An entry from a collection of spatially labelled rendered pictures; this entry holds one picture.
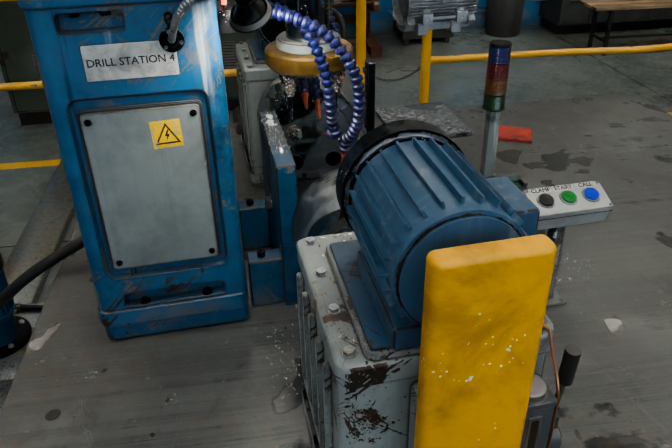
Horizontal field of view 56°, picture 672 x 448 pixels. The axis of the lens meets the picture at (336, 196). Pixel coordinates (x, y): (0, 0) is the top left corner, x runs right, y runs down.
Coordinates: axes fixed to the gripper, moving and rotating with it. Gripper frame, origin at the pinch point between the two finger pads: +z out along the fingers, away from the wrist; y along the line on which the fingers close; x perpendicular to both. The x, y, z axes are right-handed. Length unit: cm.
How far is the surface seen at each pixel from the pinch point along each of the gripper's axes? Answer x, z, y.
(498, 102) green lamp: 29.7, -16.5, 22.1
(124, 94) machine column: 14, 79, 67
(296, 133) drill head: 36, 42, 32
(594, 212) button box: 33, -10, 80
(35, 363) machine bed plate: 70, 99, 69
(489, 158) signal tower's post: 47, -18, 21
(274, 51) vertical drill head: 10, 51, 51
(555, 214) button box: 33, -1, 80
